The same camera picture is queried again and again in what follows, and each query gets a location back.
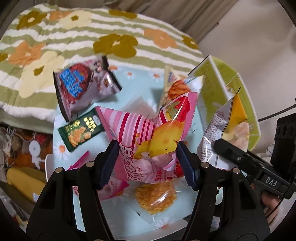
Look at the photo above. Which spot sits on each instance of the pink small snack packet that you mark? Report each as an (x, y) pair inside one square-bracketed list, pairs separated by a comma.
[(114, 187)]

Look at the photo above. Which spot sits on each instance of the white round tape roll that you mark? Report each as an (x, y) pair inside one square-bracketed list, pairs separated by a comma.
[(34, 148)]

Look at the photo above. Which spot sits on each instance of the clear bag orange waffle snack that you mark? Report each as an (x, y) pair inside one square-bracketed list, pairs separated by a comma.
[(156, 198)]

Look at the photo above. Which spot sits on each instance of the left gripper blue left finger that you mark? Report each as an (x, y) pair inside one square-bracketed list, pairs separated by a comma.
[(107, 163)]

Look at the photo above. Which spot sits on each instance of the pink striped snack bag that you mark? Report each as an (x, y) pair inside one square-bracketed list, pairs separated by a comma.
[(147, 147)]

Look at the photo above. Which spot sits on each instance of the yellow potato chip bag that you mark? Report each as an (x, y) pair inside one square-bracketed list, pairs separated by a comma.
[(230, 123)]

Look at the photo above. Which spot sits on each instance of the dark green cracker packet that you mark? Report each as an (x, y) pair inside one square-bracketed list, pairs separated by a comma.
[(81, 130)]

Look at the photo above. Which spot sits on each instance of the floral striped blanket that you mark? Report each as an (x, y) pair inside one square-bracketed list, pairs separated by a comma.
[(46, 38)]

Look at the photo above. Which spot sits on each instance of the white orange triangular snack bag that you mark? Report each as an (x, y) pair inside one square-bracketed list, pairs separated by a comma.
[(176, 85)]

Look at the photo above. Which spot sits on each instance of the green cardboard box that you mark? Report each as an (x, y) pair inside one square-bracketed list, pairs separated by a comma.
[(221, 83)]

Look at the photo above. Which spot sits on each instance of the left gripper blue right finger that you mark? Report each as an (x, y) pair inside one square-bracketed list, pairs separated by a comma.
[(189, 163)]

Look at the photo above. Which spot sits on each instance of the person's right hand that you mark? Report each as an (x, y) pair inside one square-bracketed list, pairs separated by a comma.
[(273, 203)]

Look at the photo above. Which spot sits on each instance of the yellow cushion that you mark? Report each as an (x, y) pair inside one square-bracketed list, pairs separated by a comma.
[(28, 181)]

